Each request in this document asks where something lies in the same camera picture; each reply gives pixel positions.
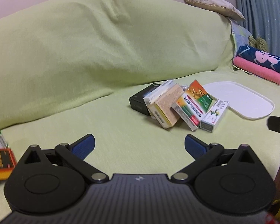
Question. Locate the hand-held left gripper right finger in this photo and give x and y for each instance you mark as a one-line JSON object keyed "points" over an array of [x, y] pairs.
{"points": [[196, 145]]}

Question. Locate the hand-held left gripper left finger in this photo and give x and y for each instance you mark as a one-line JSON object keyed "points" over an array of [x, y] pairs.
{"points": [[84, 145]]}

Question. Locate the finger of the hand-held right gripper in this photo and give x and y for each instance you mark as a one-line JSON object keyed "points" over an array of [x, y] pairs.
{"points": [[276, 124]]}

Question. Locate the white parrot print medicine box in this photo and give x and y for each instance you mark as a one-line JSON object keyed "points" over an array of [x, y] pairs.
{"points": [[214, 116]]}

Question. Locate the orange and green medicine box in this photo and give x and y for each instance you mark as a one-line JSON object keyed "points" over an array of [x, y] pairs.
{"points": [[191, 107]]}

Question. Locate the white plastic tray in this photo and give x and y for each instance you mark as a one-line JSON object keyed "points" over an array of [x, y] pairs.
{"points": [[242, 100]]}

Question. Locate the tan medicine box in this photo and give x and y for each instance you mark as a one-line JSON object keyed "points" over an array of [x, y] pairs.
{"points": [[168, 105]]}

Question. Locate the white barcode medicine box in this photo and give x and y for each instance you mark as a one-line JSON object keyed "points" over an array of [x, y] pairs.
{"points": [[154, 93]]}

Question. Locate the black shaver box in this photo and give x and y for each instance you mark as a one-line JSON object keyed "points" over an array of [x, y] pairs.
{"points": [[136, 102]]}

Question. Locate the pink ribbed towel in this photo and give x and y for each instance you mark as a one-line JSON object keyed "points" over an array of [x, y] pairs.
{"points": [[259, 71]]}

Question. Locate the clear floss pick box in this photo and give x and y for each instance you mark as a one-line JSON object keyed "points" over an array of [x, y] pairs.
{"points": [[184, 87]]}

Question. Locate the navy towel with pink print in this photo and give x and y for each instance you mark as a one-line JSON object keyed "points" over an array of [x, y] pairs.
{"points": [[259, 57]]}

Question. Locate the green patterned cloth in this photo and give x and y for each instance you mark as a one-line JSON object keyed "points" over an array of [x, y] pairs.
{"points": [[256, 42]]}

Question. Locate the plaid blanket with lace fringe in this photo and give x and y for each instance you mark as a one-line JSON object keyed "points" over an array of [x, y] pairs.
{"points": [[239, 33]]}

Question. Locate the blue-grey curtain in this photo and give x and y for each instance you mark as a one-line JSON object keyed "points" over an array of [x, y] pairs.
{"points": [[266, 9]]}

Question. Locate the beige quilted cushion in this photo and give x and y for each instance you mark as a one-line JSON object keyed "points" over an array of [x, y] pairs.
{"points": [[212, 4]]}

